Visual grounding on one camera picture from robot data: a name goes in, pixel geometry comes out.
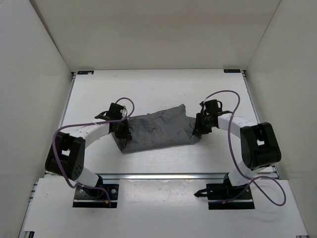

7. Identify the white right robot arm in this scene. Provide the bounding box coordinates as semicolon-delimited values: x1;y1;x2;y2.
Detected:
193;100;281;202

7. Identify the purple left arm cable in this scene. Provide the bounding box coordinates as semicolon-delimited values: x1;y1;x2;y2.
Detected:
52;97;136;208

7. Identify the blue label right corner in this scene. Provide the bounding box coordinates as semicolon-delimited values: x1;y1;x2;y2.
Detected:
223;69;241;73

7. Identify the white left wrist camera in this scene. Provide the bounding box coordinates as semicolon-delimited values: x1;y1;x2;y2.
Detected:
120;108;128;118

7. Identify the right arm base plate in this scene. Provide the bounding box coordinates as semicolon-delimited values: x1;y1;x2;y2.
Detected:
206;178;255;210

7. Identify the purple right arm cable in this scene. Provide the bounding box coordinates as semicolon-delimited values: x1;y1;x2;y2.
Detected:
202;90;288;206

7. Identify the blue label left corner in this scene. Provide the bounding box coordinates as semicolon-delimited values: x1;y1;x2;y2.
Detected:
77;70;94;75

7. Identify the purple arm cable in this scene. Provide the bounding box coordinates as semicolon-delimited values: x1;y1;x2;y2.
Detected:
52;97;136;208
202;90;288;206

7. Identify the aluminium rail along table front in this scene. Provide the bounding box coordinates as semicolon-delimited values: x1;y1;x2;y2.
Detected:
100;173;225;180

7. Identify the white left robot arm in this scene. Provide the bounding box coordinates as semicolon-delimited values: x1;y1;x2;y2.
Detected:
45;102;131;197

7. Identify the aluminium rail left table edge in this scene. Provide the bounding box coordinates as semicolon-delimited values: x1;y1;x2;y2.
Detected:
47;71;76;174

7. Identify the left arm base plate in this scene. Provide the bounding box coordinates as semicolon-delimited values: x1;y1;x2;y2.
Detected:
72;183;119;208

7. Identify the grey pleated skirt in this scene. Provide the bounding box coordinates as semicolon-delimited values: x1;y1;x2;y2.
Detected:
112;104;201;154

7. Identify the blue label corner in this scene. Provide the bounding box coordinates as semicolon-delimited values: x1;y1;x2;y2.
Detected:
223;69;241;73
77;70;94;75

